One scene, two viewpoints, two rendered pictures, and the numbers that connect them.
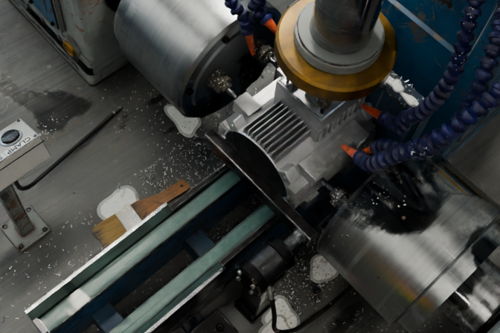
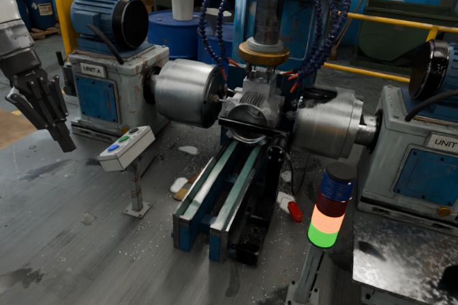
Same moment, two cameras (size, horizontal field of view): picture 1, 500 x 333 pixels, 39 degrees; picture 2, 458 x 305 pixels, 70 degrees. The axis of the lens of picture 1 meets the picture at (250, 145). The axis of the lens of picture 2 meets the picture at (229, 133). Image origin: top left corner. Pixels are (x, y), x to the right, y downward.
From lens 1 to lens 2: 0.75 m
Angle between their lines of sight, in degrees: 33
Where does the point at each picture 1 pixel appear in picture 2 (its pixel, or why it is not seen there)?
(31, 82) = not seen: hidden behind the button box
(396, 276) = (337, 118)
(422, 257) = (342, 105)
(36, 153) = (149, 135)
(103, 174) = (165, 177)
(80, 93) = not seen: hidden behind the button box
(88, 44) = (138, 120)
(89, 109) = (142, 158)
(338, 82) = (276, 54)
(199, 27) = (200, 72)
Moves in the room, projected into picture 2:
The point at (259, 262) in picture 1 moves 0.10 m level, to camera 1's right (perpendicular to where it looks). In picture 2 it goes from (277, 142) to (304, 137)
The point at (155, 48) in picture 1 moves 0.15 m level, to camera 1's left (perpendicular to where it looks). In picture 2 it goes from (182, 89) to (140, 93)
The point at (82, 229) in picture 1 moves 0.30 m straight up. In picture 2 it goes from (168, 199) to (165, 123)
